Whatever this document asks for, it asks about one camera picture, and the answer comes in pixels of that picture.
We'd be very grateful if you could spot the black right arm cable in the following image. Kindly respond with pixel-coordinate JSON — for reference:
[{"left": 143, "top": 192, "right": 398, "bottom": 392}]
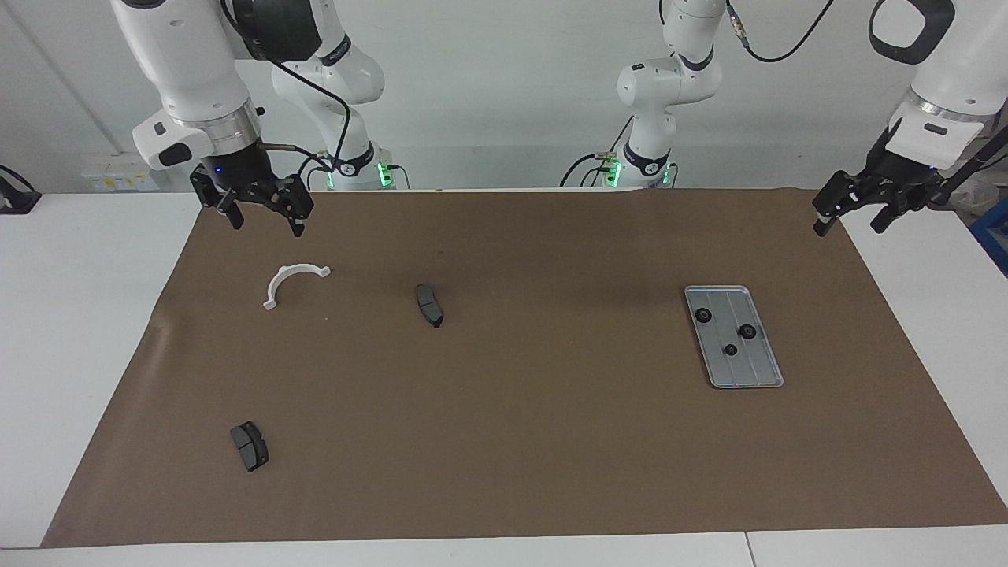
[{"left": 260, "top": 59, "right": 353, "bottom": 178}]

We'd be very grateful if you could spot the silver metal tray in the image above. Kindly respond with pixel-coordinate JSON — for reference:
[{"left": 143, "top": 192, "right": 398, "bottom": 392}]
[{"left": 684, "top": 285, "right": 785, "bottom": 390}]

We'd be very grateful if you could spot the white wall socket box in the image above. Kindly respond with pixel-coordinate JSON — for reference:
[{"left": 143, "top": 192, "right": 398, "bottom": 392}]
[{"left": 81, "top": 152, "right": 170, "bottom": 193}]

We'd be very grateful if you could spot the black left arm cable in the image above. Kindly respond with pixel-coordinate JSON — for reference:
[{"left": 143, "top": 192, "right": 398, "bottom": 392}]
[{"left": 723, "top": 0, "right": 836, "bottom": 62}]

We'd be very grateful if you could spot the black stand pole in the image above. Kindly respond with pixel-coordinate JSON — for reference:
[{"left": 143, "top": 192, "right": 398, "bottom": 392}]
[{"left": 917, "top": 122, "right": 1008, "bottom": 209}]

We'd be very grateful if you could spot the black clamp mount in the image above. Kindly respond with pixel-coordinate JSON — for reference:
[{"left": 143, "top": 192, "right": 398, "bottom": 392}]
[{"left": 0, "top": 164, "right": 43, "bottom": 215}]

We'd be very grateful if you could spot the blue crate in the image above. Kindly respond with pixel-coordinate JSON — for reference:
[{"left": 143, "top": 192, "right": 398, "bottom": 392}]
[{"left": 969, "top": 197, "right": 1008, "bottom": 278}]

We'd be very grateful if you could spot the short dark brake pad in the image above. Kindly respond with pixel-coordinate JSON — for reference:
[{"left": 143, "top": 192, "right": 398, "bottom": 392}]
[{"left": 230, "top": 421, "right": 269, "bottom": 473}]

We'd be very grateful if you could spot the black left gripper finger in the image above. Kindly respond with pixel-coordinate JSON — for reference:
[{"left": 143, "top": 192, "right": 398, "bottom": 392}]
[
  {"left": 869, "top": 203, "right": 918, "bottom": 234},
  {"left": 813, "top": 172, "right": 855, "bottom": 237}
]

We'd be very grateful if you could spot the long dark brake pad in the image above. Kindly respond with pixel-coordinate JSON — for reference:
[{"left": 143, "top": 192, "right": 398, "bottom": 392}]
[{"left": 415, "top": 283, "right": 444, "bottom": 328}]

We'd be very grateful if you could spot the black left base cable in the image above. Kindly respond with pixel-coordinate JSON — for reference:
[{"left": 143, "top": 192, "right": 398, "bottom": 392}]
[{"left": 559, "top": 117, "right": 635, "bottom": 188}]

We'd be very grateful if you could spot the white curved plastic bracket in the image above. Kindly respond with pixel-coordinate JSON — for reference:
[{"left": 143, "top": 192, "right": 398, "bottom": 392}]
[{"left": 263, "top": 265, "right": 332, "bottom": 311}]

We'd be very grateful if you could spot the brown table mat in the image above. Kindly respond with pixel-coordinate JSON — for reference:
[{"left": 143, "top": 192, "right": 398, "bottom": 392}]
[{"left": 41, "top": 187, "right": 1008, "bottom": 549}]

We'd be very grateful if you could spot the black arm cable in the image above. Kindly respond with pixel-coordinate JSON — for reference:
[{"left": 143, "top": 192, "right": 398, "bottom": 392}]
[
  {"left": 260, "top": 59, "right": 353, "bottom": 178},
  {"left": 723, "top": 0, "right": 836, "bottom": 62}
]

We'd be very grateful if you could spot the clear plastic bag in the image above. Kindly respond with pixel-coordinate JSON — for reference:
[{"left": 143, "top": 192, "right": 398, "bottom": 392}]
[{"left": 949, "top": 169, "right": 1005, "bottom": 215}]

